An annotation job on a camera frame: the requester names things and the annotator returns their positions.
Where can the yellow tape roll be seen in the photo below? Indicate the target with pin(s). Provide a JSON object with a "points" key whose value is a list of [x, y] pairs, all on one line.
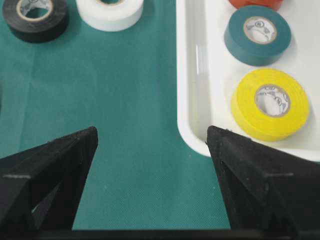
{"points": [[269, 105]]}

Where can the black tape roll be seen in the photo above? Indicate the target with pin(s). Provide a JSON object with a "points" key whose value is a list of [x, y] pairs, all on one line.
{"points": [[39, 29]]}

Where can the white tape roll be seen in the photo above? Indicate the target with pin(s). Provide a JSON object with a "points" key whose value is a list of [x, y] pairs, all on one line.
{"points": [[110, 17]]}

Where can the white plastic tray case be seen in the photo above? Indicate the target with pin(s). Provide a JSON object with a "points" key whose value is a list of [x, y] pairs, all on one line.
{"points": [[207, 74]]}

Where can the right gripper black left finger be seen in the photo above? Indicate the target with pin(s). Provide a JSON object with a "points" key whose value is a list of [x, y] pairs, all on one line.
{"points": [[41, 187]]}

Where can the teal green tape roll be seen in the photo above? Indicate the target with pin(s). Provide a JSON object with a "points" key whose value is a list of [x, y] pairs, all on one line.
{"points": [[257, 36]]}

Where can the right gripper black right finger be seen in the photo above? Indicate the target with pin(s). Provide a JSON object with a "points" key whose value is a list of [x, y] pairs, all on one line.
{"points": [[264, 188]]}

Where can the red tape roll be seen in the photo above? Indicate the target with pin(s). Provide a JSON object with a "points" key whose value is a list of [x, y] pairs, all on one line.
{"points": [[272, 4]]}

